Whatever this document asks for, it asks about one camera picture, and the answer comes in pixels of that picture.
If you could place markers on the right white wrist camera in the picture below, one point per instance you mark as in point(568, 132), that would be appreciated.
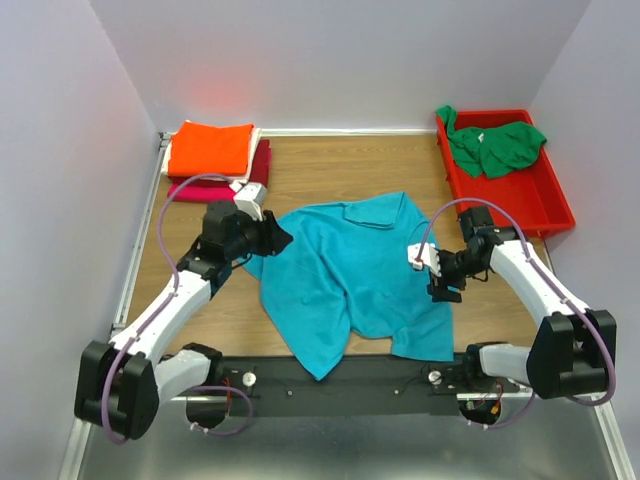
point(422, 257)

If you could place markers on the red plastic bin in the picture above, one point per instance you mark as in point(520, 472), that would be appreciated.
point(533, 196)

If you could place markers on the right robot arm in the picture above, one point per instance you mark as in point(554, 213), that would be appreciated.
point(573, 353)

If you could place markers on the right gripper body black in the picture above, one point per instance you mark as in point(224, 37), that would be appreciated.
point(451, 276)

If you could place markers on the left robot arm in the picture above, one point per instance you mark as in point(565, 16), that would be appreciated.
point(123, 381)

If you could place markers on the folded white t shirt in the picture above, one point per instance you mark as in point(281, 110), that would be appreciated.
point(252, 150)

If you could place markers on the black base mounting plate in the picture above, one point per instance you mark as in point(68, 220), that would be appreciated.
point(359, 385)

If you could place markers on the folded orange t shirt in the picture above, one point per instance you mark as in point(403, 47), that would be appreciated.
point(210, 150)

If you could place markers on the green t shirt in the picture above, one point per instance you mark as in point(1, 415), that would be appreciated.
point(493, 152)

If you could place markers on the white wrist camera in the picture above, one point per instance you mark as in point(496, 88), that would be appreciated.
point(249, 197)
point(422, 257)

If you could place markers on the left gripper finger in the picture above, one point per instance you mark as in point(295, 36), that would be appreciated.
point(268, 248)
point(277, 233)

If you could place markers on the teal blue t shirt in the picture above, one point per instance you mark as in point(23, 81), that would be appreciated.
point(347, 271)

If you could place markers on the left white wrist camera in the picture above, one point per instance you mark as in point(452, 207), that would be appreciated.
point(249, 197)

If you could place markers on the folded dark red t shirt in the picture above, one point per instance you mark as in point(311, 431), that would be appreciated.
point(261, 165)

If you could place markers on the aluminium frame rail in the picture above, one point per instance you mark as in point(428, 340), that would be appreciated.
point(555, 439)

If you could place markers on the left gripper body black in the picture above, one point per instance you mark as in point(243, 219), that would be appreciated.
point(254, 235)

